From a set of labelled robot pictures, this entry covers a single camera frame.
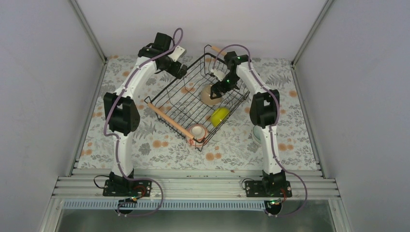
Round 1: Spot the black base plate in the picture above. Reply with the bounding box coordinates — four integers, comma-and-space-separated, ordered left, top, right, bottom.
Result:
243, 180, 293, 198
102, 180, 152, 198

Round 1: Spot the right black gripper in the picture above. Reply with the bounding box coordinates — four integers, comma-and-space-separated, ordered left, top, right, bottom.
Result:
210, 73, 240, 100

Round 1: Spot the white ceramic bowl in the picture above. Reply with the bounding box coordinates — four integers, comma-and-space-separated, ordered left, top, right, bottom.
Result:
251, 126, 263, 146

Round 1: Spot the white slotted cable duct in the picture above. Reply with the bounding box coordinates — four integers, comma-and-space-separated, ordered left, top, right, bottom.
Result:
62, 199, 265, 211

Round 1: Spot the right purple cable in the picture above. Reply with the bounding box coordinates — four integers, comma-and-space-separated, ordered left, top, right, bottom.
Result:
210, 44, 309, 218

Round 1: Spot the yellow-green bowl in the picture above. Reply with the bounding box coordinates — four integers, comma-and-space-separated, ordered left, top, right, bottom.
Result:
210, 107, 230, 128

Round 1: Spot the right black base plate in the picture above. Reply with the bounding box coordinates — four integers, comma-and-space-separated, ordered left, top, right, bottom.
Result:
243, 180, 293, 198

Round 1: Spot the aluminium rail frame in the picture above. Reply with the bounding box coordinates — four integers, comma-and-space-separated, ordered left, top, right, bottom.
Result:
40, 168, 351, 232

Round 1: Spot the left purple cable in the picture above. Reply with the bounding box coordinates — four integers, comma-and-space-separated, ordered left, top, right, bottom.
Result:
103, 28, 185, 218

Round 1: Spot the purple cable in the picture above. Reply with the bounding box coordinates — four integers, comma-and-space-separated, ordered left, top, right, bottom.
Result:
210, 44, 309, 218
103, 28, 185, 218

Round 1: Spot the floral patterned table mat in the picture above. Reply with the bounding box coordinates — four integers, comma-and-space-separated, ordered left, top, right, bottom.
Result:
78, 58, 316, 170

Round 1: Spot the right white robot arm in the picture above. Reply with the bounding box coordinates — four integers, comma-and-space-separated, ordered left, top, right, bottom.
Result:
210, 51, 286, 197

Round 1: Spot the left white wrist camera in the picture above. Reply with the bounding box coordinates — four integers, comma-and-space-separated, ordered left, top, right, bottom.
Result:
168, 46, 186, 62

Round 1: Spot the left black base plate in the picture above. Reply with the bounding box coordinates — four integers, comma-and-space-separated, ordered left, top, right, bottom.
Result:
102, 180, 152, 198

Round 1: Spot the white bowl orange rim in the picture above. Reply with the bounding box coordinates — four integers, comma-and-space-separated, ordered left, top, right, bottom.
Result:
187, 124, 208, 147

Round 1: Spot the black wire dish rack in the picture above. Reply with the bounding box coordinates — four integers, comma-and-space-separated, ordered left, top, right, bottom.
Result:
145, 45, 249, 151

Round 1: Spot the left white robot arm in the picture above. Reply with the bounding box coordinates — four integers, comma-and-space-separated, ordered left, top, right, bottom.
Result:
103, 32, 188, 196

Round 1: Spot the beige ceramic bowl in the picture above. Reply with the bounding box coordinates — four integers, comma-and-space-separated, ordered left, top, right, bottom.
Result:
200, 85, 222, 106

